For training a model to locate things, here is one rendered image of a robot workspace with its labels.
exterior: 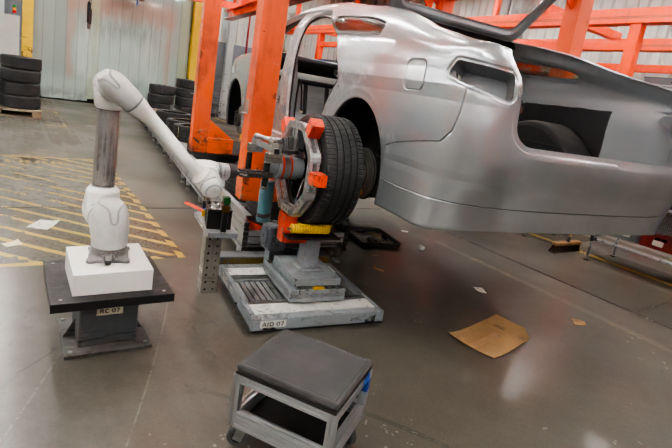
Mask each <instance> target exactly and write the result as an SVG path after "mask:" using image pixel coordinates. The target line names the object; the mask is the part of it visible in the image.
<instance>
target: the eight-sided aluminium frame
mask: <svg viewBox="0 0 672 448"><path fill-rule="evenodd" d="M307 124H308V123H305V122H302V121H297V120H290V121H289V122H288V125H287V127H286V129H285V130H284V132H283V134H282V136H281V138H283V137H290V136H292V129H293V127H295V128H298V129H299V130H301V131H302V132H303V137H304V142H305V146H306V151H307V156H308V162H307V169H306V176H305V182H304V189H303V193H302V195H301V196H300V198H299V199H298V200H297V202H296V203H295V205H293V204H292V203H290V202H289V198H288V192H287V187H286V181H285V179H278V178H274V181H275V188H276V195H277V201H278V202H277V203H278V207H279V208H280V207H281V209H282V210H283V211H285V212H286V213H287V214H288V215H289V216H291V217H301V216H302V215H303V213H304V212H305V210H306V209H307V208H308V206H309V205H310V204H311V203H312V201H314V199H315V196H316V188H315V187H312V186H311V189H310V185H309V184H308V177H309V172H310V171H312V169H313V164H314V169H313V172H319V169H320V164H321V153H320V150H319V146H318V141H317V139H313V138H308V137H307V135H306V131H305V128H306V126H307ZM310 139H311V140H310ZM311 143H312V144H311ZM312 148H313V149H312ZM280 182H281V187H280ZM281 188H282V193H281ZM282 194H283V199H282Z"/></svg>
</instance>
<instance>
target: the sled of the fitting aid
mask: <svg viewBox="0 0 672 448"><path fill-rule="evenodd" d="M273 260H274V259H270V260H265V263H264V271H265V272H266V274H267V275H268V276H269V278H270V279H271V280H272V281H273V283H274V284H275V285H276V286H277V288H278V289H279V290H280V291H281V293H282V294H283V295H284V296H285V298H286V299H287V300H288V302H289V303H295V302H314V301H332V300H344V296H345V290H346V288H345V287H344V286H343V285H341V284H340V285H323V286H297V287H295V286H294V285H293V284H292V283H291V282H290V280H289V279H288V278H287V277H286V276H285V275H284V274H283V272H282V271H281V270H280V269H279V268H278V267H277V265H276V264H275V263H274V262H273Z"/></svg>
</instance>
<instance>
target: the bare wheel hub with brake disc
mask: <svg viewBox="0 0 672 448"><path fill-rule="evenodd" d="M363 152H364V175H363V176H364V177H363V184H362V195H360V196H359V198H364V197H366V196H367V195H368V194H369V193H370V192H371V190H372V189H373V186H374V183H375V179H376V160H375V157H374V155H373V153H372V151H371V150H370V149H368V148H363Z"/></svg>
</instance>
